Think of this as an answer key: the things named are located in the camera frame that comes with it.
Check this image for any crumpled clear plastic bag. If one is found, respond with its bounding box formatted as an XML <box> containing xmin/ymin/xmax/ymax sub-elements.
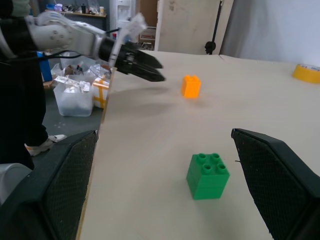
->
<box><xmin>86</xmin><ymin>63</ymin><xmax>113</xmax><ymax>81</ymax></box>

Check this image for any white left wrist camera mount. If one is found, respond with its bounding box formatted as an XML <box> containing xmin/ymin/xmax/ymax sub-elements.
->
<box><xmin>109</xmin><ymin>12</ymin><xmax>148</xmax><ymax>66</ymax></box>

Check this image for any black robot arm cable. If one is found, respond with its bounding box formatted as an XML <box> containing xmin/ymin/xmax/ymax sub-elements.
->
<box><xmin>0</xmin><ymin>27</ymin><xmax>121</xmax><ymax>65</ymax></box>

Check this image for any blue box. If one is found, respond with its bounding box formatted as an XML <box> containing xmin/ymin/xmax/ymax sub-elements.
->
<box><xmin>36</xmin><ymin>51</ymin><xmax>51</xmax><ymax>82</ymax></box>

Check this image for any person in black trousers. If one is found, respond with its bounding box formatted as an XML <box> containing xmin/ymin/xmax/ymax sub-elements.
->
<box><xmin>0</xmin><ymin>0</ymin><xmax>68</xmax><ymax>171</ymax></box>

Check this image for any yellow tape roll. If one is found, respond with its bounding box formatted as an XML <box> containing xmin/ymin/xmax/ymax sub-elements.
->
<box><xmin>291</xmin><ymin>63</ymin><xmax>320</xmax><ymax>85</ymax></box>

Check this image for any orange studded plastic cube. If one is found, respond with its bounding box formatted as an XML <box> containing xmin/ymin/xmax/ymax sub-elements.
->
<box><xmin>181</xmin><ymin>74</ymin><xmax>202</xmax><ymax>99</ymax></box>

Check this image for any cluttered wall shelf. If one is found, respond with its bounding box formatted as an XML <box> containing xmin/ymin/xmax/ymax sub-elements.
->
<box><xmin>44</xmin><ymin>2</ymin><xmax>108</xmax><ymax>19</ymax></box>

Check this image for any white box with yellow tape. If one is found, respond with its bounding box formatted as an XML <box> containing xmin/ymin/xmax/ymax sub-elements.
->
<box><xmin>91</xmin><ymin>76</ymin><xmax>111</xmax><ymax>110</ymax></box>

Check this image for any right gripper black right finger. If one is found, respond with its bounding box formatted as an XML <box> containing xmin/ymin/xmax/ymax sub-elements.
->
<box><xmin>231</xmin><ymin>128</ymin><xmax>320</xmax><ymax>240</ymax></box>

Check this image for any silver robot body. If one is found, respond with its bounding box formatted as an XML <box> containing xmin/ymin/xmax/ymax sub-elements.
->
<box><xmin>0</xmin><ymin>163</ymin><xmax>34</xmax><ymax>206</ymax></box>

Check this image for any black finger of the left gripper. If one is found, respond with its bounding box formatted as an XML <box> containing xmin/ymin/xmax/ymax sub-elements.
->
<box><xmin>136</xmin><ymin>49</ymin><xmax>165</xmax><ymax>70</ymax></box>
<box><xmin>128</xmin><ymin>62</ymin><xmax>167</xmax><ymax>83</ymax></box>

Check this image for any clear plastic storage bin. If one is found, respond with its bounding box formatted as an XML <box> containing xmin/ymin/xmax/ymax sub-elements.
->
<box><xmin>53</xmin><ymin>74</ymin><xmax>95</xmax><ymax>118</ymax></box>

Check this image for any white water dispenser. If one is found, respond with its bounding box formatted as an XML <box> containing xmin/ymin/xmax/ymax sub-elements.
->
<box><xmin>115</xmin><ymin>0</ymin><xmax>137</xmax><ymax>29</ymax></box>

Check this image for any leaning wooden board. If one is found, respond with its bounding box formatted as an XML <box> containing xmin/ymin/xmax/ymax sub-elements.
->
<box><xmin>154</xmin><ymin>0</ymin><xmax>235</xmax><ymax>56</ymax></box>

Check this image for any green studded plastic cube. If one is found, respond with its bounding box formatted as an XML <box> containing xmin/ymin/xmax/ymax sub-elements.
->
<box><xmin>185</xmin><ymin>152</ymin><xmax>231</xmax><ymax>201</ymax></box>

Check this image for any black stand pole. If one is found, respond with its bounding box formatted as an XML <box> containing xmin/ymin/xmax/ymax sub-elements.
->
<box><xmin>204</xmin><ymin>0</ymin><xmax>225</xmax><ymax>56</ymax></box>

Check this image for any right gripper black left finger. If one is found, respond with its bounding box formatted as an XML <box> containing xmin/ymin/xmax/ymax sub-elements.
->
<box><xmin>0</xmin><ymin>129</ymin><xmax>99</xmax><ymax>240</ymax></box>

